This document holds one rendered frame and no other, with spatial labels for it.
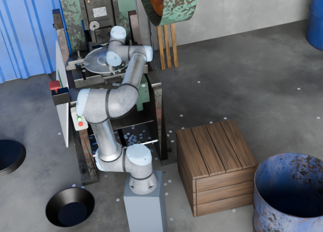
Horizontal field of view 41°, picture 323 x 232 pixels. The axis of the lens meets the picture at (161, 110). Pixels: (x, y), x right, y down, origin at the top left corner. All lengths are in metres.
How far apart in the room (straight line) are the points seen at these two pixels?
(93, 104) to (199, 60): 2.28
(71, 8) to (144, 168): 0.93
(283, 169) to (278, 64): 1.64
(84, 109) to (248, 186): 1.19
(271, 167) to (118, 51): 1.01
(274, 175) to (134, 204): 0.78
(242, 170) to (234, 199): 0.24
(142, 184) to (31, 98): 1.86
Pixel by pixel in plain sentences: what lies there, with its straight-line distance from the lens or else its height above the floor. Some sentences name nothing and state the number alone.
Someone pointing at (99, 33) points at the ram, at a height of 0.95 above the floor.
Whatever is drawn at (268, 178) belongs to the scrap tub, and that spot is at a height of 0.33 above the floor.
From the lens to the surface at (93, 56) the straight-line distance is 2.62.
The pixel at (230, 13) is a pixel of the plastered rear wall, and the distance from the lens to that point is 4.22.
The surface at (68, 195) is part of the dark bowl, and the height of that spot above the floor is 0.04.
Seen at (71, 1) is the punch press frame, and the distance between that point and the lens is 2.38.
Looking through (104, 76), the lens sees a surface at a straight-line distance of 2.43.
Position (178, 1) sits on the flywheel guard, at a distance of 2.22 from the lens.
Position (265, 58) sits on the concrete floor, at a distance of 3.97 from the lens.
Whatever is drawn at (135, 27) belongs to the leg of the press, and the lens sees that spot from 2.92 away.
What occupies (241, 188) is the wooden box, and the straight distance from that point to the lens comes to 2.57.
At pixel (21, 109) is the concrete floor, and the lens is 3.69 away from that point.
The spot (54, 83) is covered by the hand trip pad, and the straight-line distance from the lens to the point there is 2.49.
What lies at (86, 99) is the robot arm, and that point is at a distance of 1.77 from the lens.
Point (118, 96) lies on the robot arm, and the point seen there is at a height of 1.08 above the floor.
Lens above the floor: 2.11
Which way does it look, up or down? 39 degrees down
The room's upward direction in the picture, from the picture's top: 5 degrees counter-clockwise
